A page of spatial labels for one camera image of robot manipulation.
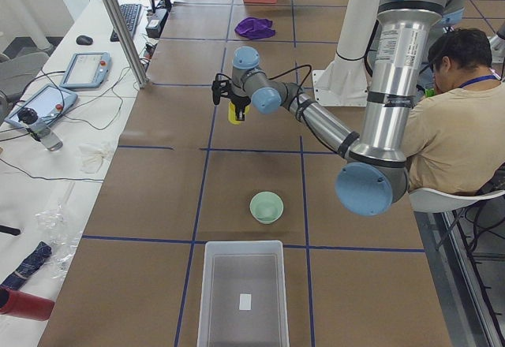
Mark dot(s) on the aluminium frame post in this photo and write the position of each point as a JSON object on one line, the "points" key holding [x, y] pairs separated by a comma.
{"points": [[125, 39]]}

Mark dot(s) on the translucent white plastic box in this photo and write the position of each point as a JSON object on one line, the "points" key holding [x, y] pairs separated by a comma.
{"points": [[235, 267]]}

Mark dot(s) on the black power adapter box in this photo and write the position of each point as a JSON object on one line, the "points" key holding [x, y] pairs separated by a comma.
{"points": [[156, 23]]}

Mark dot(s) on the clear water bottle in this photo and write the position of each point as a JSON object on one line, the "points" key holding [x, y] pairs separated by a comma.
{"points": [[38, 129]]}

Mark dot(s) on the upper teach pendant tablet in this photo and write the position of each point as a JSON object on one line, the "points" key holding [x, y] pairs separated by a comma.
{"points": [[86, 71]]}

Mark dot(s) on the mint green bowl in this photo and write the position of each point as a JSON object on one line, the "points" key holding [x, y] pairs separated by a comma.
{"points": [[266, 207]]}

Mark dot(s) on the person in beige shirt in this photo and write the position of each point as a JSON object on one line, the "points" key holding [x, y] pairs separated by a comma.
{"points": [[453, 139]]}

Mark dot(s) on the black computer mouse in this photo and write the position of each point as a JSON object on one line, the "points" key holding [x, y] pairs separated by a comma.
{"points": [[84, 40]]}

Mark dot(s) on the red bottle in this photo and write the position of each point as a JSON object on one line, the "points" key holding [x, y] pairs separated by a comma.
{"points": [[24, 305]]}

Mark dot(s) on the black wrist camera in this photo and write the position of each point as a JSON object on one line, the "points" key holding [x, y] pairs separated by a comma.
{"points": [[221, 88]]}

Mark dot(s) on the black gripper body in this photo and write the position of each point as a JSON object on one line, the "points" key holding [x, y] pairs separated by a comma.
{"points": [[239, 102]]}

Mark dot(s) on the teach pendant tablet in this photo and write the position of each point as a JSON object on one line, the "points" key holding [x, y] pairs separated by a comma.
{"points": [[49, 103], [86, 71]]}

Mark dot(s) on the purple cloth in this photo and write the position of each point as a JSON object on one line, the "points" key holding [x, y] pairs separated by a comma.
{"points": [[255, 28]]}

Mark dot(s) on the yellow plastic cup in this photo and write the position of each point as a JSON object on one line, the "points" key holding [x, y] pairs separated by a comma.
{"points": [[233, 117]]}

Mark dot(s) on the white label in box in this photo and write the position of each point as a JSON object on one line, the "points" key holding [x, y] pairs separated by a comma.
{"points": [[245, 302]]}

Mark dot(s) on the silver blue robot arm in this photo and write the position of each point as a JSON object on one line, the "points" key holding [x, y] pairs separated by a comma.
{"points": [[375, 174]]}

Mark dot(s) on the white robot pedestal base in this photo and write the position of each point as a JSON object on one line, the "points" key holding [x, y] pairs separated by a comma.
{"points": [[344, 81]]}

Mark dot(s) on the white chair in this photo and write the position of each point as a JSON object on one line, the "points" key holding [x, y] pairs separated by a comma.
{"points": [[431, 201]]}

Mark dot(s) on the black keyboard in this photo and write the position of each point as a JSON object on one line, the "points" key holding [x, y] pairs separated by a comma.
{"points": [[131, 13]]}

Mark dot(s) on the crumpled clear plastic wrap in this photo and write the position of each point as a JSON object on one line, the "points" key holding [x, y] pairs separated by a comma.
{"points": [[59, 232]]}

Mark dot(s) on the folded blue umbrella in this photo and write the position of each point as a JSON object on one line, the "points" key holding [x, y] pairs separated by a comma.
{"points": [[30, 265]]}

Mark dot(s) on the lower teach pendant tablet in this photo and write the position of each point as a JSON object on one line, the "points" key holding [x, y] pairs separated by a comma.
{"points": [[49, 103]]}

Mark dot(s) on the crumpled white tissue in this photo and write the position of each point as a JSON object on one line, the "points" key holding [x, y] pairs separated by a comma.
{"points": [[92, 156]]}

